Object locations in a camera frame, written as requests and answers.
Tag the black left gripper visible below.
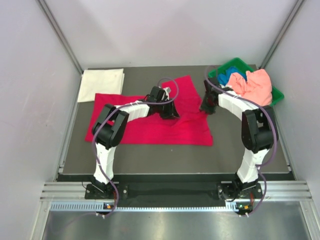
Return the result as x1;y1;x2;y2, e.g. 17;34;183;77
156;98;180;120

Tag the red t-shirt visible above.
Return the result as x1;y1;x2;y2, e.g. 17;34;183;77
84;74;214;147

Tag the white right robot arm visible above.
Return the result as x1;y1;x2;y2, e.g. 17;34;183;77
200;77;279;201

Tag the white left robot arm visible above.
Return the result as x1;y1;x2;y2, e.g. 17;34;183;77
92;86;180;199

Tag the blue t-shirt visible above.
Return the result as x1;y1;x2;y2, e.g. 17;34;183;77
217;66;247;86

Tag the salmon pink t-shirt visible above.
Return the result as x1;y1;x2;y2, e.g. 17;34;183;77
227;69;273;106

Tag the folded white t-shirt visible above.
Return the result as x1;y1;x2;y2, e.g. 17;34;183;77
77;68;125;103

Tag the green plastic bin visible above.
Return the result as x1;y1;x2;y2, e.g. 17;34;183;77
207;57;285;106

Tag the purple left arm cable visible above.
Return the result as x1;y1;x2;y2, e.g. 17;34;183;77
91;77;180;217

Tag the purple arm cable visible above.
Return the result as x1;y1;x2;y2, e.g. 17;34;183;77
91;77;180;217
204;65;280;217

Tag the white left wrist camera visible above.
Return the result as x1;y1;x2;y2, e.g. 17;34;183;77
159;87;172;104

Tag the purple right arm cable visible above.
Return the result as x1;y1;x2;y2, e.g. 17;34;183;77
204;65;280;217

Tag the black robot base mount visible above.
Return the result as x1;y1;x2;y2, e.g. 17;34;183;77
84;182;262;208

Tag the grey slotted cable duct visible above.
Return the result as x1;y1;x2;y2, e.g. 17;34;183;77
49;201;253;213

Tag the aluminium frame rail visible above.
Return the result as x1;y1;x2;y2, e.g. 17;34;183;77
40;180;312;201

